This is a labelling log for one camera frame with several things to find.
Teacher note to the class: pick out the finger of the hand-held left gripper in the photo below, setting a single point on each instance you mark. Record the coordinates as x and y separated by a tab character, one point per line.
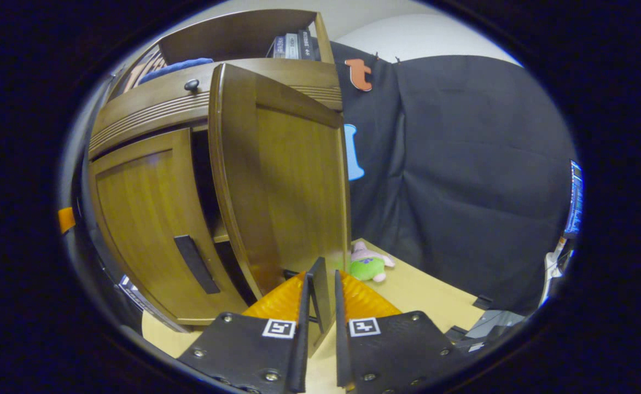
66	220
132	294

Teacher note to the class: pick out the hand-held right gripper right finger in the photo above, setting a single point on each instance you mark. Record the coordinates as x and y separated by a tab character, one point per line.
342	339

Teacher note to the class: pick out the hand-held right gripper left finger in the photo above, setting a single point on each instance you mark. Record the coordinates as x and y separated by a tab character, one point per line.
302	339

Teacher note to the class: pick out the wooden double-door shoe cabinet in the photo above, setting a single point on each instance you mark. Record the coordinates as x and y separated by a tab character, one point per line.
233	33

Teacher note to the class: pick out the pink and green plush toy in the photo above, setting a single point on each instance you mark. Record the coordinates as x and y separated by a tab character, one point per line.
369	265

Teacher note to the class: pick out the blue folded towel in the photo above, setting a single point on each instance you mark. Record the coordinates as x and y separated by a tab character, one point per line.
175	67

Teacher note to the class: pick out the black backdrop cloth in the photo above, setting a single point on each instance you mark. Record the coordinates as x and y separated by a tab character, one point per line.
462	164

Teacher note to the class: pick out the computer monitor screen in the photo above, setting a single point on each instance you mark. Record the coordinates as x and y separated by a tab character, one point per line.
575	197

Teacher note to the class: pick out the black spine book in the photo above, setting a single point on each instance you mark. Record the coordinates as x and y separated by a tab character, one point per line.
306	45

